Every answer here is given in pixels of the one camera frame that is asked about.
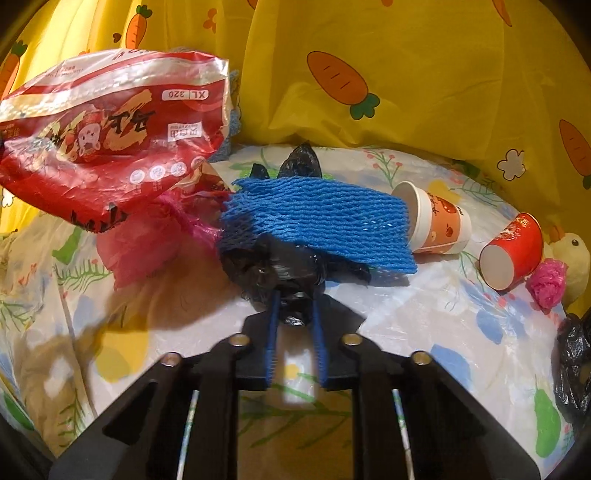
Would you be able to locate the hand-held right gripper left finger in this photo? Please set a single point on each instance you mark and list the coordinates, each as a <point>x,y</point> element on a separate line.
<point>272,341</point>

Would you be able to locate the yellow duck plush toy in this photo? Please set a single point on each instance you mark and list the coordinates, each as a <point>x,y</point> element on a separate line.
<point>572,258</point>

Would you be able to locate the pink plastic bag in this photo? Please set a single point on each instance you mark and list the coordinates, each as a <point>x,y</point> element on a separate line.
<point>548,284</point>
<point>138,249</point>

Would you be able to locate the red paper cup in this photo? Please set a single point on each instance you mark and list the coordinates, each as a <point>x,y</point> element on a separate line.
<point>517,244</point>

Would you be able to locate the large black plastic bag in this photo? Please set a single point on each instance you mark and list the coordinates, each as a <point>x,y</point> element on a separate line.
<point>277,267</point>

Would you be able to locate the blue foam net sleeve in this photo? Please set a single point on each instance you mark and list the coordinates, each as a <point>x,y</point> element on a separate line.
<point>323,212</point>

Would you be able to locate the red printed plastic package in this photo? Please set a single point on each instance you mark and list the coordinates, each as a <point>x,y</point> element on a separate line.
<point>92,138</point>

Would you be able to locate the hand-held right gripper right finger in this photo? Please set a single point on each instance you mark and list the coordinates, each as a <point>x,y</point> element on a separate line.
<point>319,346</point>

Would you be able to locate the white and orange paper cup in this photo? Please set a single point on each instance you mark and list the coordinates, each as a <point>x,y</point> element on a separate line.
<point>443,221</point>

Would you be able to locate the small black plastic bag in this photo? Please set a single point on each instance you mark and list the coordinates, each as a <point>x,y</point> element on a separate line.
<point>577,360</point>

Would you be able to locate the yellow carrot print curtain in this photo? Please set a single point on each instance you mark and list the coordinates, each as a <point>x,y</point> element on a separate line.
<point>415,46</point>

